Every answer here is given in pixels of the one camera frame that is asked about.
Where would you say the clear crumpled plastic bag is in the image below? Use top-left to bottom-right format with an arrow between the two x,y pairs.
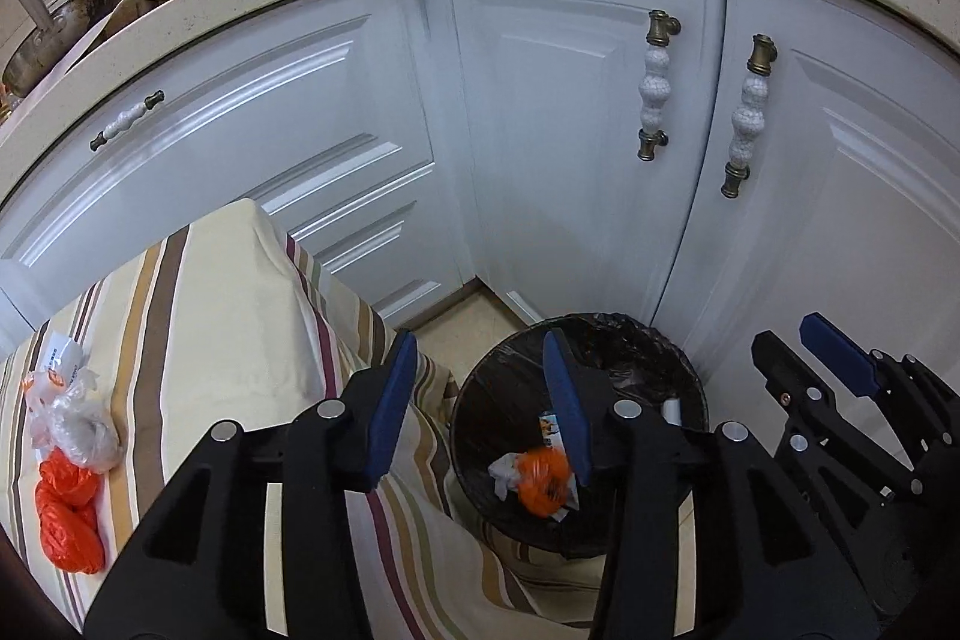
23,367 -> 122,474

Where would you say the orange plastic bag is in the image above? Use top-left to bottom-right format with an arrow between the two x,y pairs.
34,448 -> 106,575

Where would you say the striped tablecloth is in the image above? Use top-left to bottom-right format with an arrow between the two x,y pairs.
2,200 -> 602,638

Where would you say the drawer handle ceramic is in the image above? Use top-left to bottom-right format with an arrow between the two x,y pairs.
89,91 -> 166,152

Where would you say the small orange bag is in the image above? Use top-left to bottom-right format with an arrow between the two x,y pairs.
488,447 -> 578,521

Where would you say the right cabinet door handle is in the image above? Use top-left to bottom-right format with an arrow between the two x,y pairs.
721,34 -> 778,200

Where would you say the left cabinet door handle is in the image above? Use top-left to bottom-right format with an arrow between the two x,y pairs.
638,10 -> 682,163

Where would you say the metal wok pan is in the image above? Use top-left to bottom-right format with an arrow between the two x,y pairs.
2,0 -> 121,99

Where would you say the black trash bin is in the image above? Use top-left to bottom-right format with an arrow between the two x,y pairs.
451,314 -> 709,559

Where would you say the cabinet door handle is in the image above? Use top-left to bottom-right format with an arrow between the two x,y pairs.
638,10 -> 682,163
721,34 -> 778,200

